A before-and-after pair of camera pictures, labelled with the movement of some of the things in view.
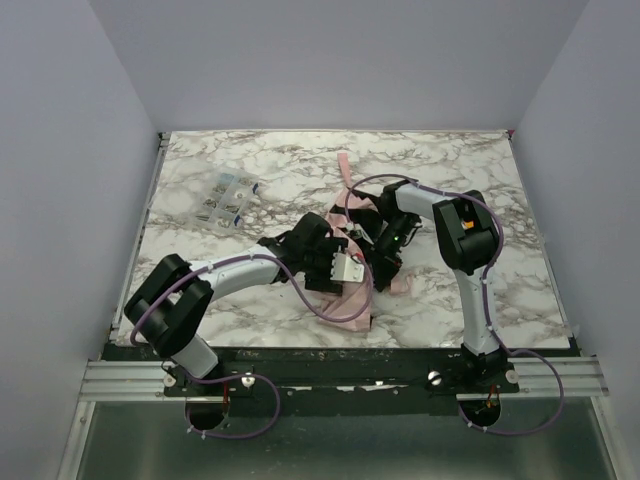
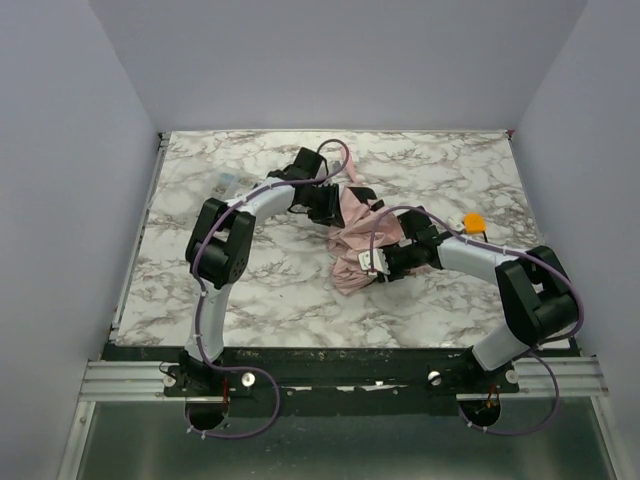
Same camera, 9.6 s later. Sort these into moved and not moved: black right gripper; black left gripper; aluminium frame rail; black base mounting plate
Moved: black left gripper; black right gripper
Not moved: black base mounting plate; aluminium frame rail
